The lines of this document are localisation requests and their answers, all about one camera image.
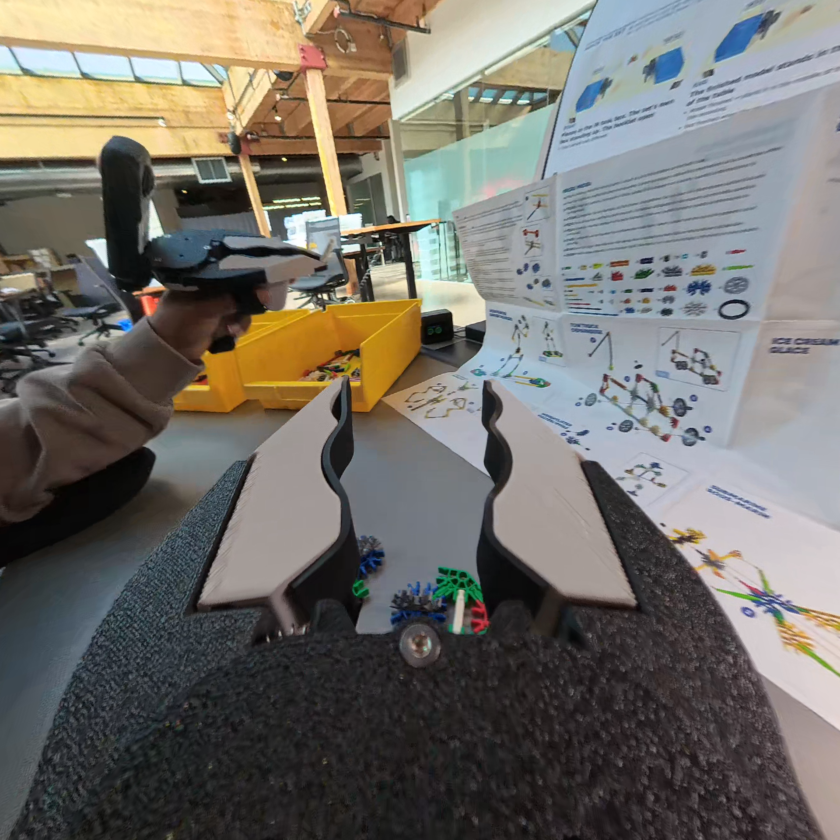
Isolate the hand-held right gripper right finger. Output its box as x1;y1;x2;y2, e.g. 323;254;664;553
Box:
476;381;639;632

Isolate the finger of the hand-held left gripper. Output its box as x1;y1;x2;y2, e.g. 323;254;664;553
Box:
217;256;326;315
197;237;326;263

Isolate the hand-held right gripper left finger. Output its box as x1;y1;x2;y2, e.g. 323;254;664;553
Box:
200;381;362;632

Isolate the green toy base half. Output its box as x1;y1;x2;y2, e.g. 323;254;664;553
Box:
350;532;387;605

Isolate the colourful toy rod model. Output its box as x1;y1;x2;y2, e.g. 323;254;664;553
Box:
390;567;490;636

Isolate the yellow plastic bin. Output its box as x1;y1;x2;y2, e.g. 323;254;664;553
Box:
171;309;316;414
237;300;424;413

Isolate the person's left forearm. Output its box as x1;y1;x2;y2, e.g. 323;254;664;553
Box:
0;319;206;526

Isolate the white printed task sheet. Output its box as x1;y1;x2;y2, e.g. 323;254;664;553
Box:
542;0;840;179

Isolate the person's left hand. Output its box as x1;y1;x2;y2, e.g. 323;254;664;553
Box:
145;289;259;364

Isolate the grey office chair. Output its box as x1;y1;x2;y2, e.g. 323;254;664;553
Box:
292;214;363;311

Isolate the pile of toy building pieces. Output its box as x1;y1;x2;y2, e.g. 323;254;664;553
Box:
302;351;363;385

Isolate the wooden table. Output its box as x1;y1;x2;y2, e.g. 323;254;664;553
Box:
339;218;442;304

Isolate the black office chair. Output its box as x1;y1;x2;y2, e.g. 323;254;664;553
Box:
0;276;127;384

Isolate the white folded instruction booklet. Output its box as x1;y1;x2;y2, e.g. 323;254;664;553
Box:
385;125;840;731

